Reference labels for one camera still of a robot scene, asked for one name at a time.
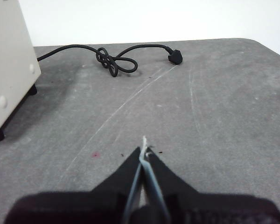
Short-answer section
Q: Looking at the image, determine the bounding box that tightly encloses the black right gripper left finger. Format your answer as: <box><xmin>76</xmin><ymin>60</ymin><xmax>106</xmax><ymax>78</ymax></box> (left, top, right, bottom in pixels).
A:
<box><xmin>4</xmin><ymin>146</ymin><xmax>142</xmax><ymax>224</ymax></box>

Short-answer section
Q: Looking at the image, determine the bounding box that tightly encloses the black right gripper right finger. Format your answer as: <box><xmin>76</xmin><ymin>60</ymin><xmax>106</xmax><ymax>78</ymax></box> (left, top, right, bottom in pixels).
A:
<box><xmin>140</xmin><ymin>146</ymin><xmax>280</xmax><ymax>224</ymax></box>

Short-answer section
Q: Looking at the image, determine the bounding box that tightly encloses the cream Toshiba toaster oven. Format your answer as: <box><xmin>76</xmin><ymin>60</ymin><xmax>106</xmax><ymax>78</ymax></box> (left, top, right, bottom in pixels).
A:
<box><xmin>0</xmin><ymin>0</ymin><xmax>42</xmax><ymax>143</ymax></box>

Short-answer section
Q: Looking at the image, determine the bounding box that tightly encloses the black power cable with plug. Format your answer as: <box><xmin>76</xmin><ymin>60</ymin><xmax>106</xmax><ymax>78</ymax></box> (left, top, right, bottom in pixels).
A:
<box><xmin>36</xmin><ymin>43</ymin><xmax>184</xmax><ymax>78</ymax></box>

